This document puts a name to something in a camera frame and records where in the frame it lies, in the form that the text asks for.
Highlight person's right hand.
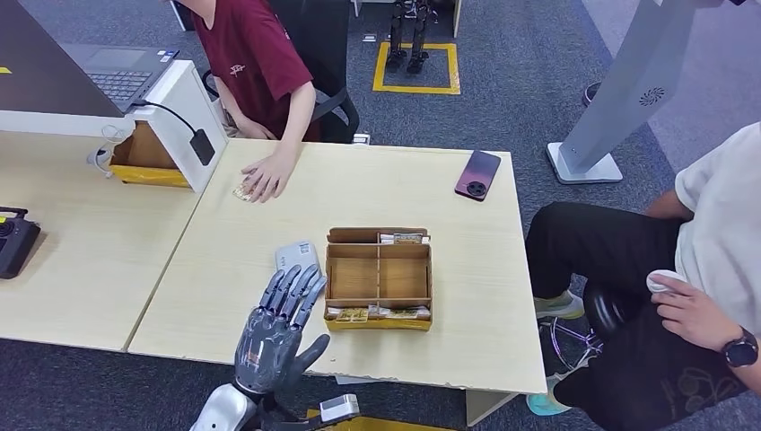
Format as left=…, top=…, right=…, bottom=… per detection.
left=234, top=116, right=279, bottom=142

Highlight person's left hand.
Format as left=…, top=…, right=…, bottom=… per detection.
left=241, top=151, right=297, bottom=205
left=649, top=274, right=744, bottom=352

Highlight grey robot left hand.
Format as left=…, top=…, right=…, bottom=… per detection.
left=233, top=263, right=331, bottom=397

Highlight small white handheld device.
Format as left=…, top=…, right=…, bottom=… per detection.
left=646, top=268, right=687, bottom=295

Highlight white card reader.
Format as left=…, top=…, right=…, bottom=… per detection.
left=274, top=241, right=327, bottom=286

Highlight wooden compartment organizer box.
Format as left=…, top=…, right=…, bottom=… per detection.
left=323, top=226, right=434, bottom=332

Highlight person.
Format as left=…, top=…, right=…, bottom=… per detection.
left=526, top=121, right=761, bottom=431
left=172, top=0, right=318, bottom=205

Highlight stack of key cards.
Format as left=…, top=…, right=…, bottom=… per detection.
left=369, top=304, right=433, bottom=322
left=379, top=232, right=432, bottom=246

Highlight black wristwatch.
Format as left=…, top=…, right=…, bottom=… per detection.
left=720, top=325, right=760, bottom=369

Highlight white desk riser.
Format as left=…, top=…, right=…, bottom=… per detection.
left=0, top=59, right=229, bottom=195

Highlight black office chair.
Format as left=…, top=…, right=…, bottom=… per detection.
left=267, top=0, right=361, bottom=145

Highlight cardboard box with yellow tape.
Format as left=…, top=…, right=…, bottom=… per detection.
left=109, top=120, right=191, bottom=189

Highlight small black humanoid robot legs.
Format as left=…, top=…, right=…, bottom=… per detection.
left=385, top=0, right=440, bottom=75

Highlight teal and white shoe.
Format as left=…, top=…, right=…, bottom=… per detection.
left=526, top=374, right=572, bottom=418

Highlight maroon smartphone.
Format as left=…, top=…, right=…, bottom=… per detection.
left=454, top=149, right=503, bottom=203

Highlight dark grey laptop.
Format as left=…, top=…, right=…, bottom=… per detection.
left=0, top=0, right=180, bottom=119

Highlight grey kiosk stand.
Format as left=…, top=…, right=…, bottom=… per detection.
left=547, top=0, right=748, bottom=186

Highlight black controller device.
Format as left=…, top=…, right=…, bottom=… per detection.
left=0, top=206, right=41, bottom=280

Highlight black power adapter with cable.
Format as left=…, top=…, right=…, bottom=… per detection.
left=130, top=100, right=216, bottom=167

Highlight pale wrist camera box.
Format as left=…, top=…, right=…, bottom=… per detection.
left=319, top=393, right=361, bottom=424

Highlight white cable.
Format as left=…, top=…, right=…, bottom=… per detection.
left=85, top=123, right=135, bottom=179

